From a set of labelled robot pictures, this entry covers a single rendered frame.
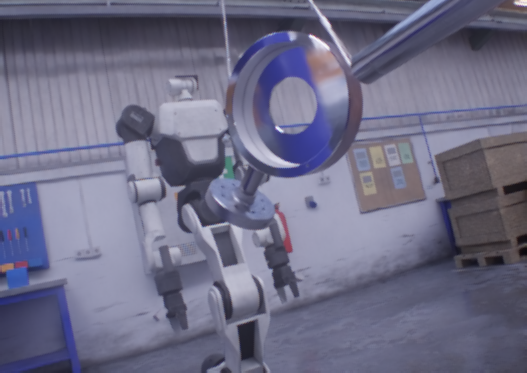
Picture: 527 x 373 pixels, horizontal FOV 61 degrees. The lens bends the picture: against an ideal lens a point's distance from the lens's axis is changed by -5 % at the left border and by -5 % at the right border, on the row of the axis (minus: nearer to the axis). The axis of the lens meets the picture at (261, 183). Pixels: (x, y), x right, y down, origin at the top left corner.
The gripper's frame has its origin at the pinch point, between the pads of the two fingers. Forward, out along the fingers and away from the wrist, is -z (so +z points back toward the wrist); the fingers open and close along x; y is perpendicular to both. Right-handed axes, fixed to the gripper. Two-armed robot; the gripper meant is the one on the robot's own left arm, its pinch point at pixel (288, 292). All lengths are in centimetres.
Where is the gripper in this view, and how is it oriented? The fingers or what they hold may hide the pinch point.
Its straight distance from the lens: 184.5
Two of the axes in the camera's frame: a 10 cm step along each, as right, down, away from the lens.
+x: 3.9, -4.1, -8.3
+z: -3.1, -9.0, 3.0
